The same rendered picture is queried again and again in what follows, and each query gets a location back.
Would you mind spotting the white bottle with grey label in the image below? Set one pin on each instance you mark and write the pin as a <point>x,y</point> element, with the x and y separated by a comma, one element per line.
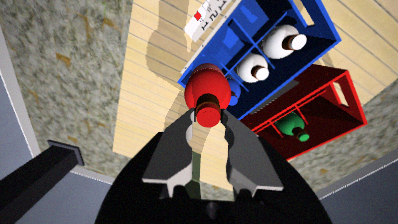
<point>279,42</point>
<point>249,69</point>

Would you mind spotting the red crate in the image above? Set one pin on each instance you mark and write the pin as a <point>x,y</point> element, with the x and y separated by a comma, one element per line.
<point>325,117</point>

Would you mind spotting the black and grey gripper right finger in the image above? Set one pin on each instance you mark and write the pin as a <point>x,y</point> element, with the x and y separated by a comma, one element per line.
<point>256,165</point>

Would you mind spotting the white paper pick list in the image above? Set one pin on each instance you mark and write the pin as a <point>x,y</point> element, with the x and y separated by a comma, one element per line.
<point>204,17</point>

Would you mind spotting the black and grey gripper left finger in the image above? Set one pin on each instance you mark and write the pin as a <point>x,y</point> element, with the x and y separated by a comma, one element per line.
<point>165,161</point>

